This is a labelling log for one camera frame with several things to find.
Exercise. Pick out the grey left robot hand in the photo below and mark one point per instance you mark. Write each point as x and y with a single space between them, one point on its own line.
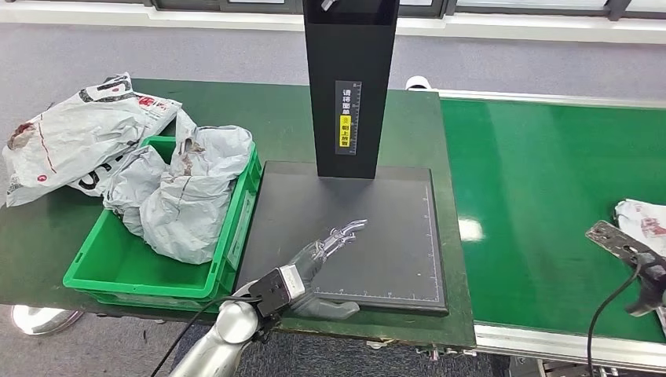
312 265

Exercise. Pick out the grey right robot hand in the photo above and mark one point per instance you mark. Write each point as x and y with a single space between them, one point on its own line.
655 291

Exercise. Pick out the grey parcel bold red print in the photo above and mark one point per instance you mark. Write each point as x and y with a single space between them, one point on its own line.
645 218

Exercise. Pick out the grey poly mailer parcel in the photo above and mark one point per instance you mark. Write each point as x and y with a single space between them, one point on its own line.
130 182
192 218

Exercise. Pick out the black inbound scanner machine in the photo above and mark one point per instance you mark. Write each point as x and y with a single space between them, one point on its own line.
390 208

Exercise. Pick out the green conveyor belt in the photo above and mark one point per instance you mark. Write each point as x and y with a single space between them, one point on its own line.
530 182

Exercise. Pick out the white conveyor roller end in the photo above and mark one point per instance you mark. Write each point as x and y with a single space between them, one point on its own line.
418 83

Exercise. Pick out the large grey parcel black print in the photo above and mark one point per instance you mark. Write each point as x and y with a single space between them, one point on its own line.
73 135

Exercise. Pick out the dark blue floor mat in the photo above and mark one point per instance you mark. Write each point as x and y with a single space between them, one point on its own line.
338 359

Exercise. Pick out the green plastic crate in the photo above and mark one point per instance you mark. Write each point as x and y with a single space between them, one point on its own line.
130 276

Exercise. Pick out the chrome round table foot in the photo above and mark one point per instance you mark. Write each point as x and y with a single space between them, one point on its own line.
44 320

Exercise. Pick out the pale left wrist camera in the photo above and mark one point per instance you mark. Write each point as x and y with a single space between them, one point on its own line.
276 291

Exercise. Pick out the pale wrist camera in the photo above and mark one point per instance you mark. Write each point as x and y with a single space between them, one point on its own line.
609 239
276 291

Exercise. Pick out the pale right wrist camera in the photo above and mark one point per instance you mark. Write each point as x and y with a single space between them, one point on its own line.
609 239

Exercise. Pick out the aluminium conveyor frame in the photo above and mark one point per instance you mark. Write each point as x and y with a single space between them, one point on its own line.
520 341

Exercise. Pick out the dark window frame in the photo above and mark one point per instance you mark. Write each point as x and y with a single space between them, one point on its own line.
182 6

